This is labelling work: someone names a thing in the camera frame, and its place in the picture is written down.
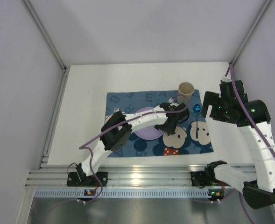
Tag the purple plate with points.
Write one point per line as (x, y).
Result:
(149, 133)

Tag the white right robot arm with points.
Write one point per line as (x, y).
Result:
(252, 118)

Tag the left aluminium frame post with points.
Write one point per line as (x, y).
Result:
(34, 15)

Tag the perforated grey cable duct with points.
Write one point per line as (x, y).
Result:
(128, 193)

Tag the blue metal spoon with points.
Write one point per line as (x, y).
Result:
(197, 109)

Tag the blue cartoon bear placemat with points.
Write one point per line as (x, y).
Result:
(184, 140)

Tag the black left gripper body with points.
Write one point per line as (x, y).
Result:
(169, 123)

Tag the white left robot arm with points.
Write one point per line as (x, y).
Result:
(115, 133)

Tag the beige cup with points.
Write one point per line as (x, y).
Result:
(185, 91)

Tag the aluminium frame post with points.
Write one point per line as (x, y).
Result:
(266, 4)
(34, 15)

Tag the right aluminium frame post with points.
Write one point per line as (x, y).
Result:
(266, 4)

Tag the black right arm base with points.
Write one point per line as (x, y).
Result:
(207, 177)

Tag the aluminium front rail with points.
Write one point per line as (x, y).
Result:
(123, 176)

